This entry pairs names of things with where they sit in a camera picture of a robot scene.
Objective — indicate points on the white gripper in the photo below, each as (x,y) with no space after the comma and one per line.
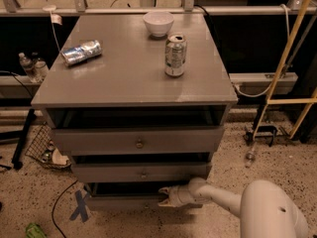
(179,194)

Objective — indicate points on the grey bottom drawer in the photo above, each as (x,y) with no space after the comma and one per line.
(126,195)

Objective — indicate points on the grey drawer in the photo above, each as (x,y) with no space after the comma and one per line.
(140,172)
(119,141)
(126,195)

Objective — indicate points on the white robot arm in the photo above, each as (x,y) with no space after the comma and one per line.
(264,209)

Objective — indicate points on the grey top drawer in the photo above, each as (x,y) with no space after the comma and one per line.
(119,141)

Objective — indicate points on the grey middle drawer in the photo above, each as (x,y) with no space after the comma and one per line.
(140,172)

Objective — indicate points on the grey drawer cabinet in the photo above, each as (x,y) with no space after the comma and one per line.
(127,88)

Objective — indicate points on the blue tape cross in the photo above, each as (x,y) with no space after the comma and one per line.
(80,210)

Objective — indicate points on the water bottle on floor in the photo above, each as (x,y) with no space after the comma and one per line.
(250,155)

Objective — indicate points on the black clamp stand base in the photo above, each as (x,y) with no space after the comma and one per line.
(270,132)

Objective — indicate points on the green crumpled wrapper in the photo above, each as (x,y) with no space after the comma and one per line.
(33,230)

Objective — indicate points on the upright green soda can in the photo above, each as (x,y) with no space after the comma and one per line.
(175,54)

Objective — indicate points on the black tripod leg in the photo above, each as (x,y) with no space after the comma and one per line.
(17,164)

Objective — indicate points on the crushed blue soda can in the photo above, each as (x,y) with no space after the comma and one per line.
(82,52)

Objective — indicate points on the white bowl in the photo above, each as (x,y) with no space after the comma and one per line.
(158,23)

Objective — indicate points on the clear water bottle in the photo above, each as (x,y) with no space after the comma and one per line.
(40,65)
(27,64)

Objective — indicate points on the clear water bottle left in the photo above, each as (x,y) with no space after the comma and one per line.
(27,64)

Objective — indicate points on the wire basket with trash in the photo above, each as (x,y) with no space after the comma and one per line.
(44,151)

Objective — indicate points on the metal railing frame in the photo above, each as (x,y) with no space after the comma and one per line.
(158,0)

